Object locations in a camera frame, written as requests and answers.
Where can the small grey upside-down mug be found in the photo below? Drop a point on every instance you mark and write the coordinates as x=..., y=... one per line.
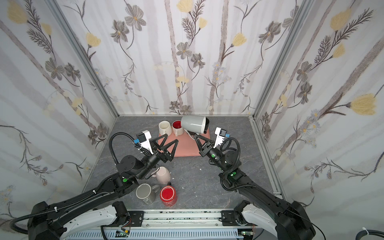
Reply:
x=195, y=125

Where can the large grey upside-down mug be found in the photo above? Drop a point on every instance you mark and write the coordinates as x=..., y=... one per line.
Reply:
x=147, y=193

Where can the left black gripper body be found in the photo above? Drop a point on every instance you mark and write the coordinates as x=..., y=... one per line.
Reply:
x=149, y=161

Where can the cream ribbed mug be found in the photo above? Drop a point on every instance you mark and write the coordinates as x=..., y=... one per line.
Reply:
x=165, y=128

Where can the white mug red inside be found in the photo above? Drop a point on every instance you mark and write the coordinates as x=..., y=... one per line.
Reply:
x=177, y=128

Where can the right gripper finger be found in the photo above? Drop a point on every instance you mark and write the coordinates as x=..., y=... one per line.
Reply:
x=206, y=142
x=198, y=140

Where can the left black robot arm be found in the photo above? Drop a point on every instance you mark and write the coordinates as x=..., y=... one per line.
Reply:
x=48, y=221

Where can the white slotted cable duct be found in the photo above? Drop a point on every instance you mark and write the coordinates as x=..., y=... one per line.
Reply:
x=177, y=234

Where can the pink upside-down mug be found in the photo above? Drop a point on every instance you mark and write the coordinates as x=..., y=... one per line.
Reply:
x=162, y=175

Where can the pink rectangular tray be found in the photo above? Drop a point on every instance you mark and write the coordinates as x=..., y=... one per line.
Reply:
x=186, y=147

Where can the red upside-down mug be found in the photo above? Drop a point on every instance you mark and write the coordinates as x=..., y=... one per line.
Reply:
x=168, y=195

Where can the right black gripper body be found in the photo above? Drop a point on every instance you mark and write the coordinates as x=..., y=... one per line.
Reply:
x=207, y=148

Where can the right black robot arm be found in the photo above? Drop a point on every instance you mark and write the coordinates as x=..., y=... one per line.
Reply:
x=284, y=220

